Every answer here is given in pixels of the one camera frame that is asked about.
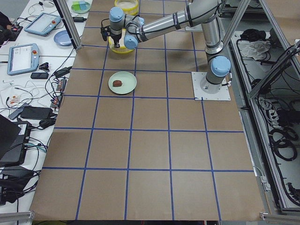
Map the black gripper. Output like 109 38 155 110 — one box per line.
111 34 121 48

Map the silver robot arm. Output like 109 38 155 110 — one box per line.
101 0 225 84

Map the middle yellow bamboo steamer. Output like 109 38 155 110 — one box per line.
108 35 134 54

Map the brown steamed bun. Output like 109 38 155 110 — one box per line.
112 80 122 87

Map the light green plate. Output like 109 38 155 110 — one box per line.
108 71 137 95

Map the green dish with blocks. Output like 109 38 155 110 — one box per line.
71 0 91 14

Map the blue plate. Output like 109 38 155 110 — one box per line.
53 30 72 46

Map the upper teach pendant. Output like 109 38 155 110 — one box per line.
24 13 61 36

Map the teach pendant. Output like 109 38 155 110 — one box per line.
7 43 39 76
24 13 61 36

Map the black phone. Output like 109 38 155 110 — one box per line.
30 72 49 80

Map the lower teach pendant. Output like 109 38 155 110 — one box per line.
7 43 39 76

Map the black power adapter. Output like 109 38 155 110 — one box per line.
20 106 53 120

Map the black laptop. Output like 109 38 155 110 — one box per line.
0 116 31 167

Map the white crumpled cloth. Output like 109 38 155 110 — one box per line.
241 40 271 60

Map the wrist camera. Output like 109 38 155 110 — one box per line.
100 25 111 41

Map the aluminium frame post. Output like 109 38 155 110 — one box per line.
53 0 82 50

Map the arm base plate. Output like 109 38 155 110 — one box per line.
191 72 231 101

